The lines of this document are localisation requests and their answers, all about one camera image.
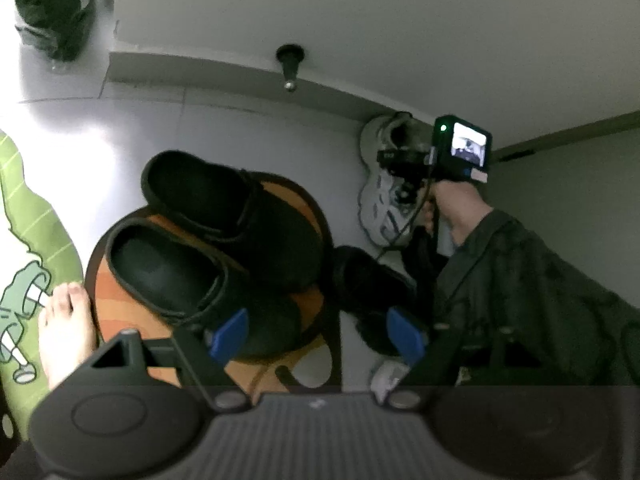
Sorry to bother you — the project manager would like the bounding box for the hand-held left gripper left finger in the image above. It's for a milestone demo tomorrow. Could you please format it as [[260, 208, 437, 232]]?
[[75, 308, 250, 411]]

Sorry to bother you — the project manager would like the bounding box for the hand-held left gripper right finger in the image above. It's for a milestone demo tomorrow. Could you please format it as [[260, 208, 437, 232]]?
[[385, 306, 551, 411]]

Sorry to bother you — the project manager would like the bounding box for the white lace-up sneaker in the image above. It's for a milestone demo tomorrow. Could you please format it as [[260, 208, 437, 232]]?
[[370, 360, 412, 406]]

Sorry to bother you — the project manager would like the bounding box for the black clog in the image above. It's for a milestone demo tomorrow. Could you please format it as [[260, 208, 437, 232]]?
[[141, 150, 326, 286], [105, 217, 301, 361]]

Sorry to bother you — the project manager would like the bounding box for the person's right hand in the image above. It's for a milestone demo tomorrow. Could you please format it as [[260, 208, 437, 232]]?
[[422, 180, 493, 246]]

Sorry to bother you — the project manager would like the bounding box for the round orange mat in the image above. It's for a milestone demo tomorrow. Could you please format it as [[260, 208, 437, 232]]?
[[84, 172, 343, 391]]

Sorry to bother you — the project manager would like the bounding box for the person's bare foot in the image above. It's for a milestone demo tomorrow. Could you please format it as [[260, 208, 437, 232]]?
[[37, 282, 98, 391]]

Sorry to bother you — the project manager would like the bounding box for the black door stopper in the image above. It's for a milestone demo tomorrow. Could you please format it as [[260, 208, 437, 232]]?
[[276, 44, 305, 92]]

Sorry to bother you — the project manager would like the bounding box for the green printed mat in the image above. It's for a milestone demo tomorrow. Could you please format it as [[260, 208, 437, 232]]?
[[0, 130, 86, 441]]

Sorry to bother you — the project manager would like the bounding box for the dark plastic-wrapped bundle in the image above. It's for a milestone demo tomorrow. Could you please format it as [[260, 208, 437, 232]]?
[[12, 0, 99, 61]]

